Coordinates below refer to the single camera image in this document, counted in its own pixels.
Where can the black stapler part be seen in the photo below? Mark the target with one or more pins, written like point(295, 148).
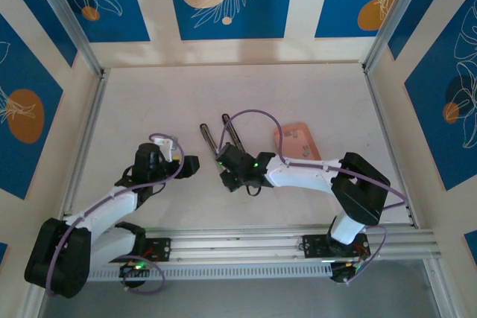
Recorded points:
point(232, 130)

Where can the silver metal bar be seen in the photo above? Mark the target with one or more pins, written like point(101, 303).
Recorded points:
point(210, 141)

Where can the pink plastic tray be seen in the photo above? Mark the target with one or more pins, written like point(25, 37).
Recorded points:
point(298, 143)

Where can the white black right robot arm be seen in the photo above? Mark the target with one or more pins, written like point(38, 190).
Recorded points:
point(305, 176)

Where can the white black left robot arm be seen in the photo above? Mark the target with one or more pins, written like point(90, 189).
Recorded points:
point(108, 206)

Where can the controller circuit board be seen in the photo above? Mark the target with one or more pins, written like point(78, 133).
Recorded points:
point(134, 269)
point(344, 273)

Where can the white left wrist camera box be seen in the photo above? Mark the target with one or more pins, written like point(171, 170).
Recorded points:
point(164, 144)

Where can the aluminium side rail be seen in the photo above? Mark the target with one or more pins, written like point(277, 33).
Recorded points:
point(381, 109)
point(83, 146)

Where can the long aluminium base rail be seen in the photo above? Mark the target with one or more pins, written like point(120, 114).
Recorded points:
point(242, 243)

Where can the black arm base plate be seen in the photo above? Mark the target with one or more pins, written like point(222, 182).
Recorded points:
point(162, 249)
point(315, 246)

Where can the blue floral wall panel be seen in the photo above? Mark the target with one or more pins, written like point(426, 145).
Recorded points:
point(471, 251)
point(421, 9)
point(3, 254)
point(123, 5)
point(22, 72)
point(48, 24)
point(335, 5)
point(439, 139)
point(261, 16)

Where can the aluminium frame post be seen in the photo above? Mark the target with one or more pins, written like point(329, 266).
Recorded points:
point(70, 20)
point(392, 16)
point(33, 308)
point(438, 288)

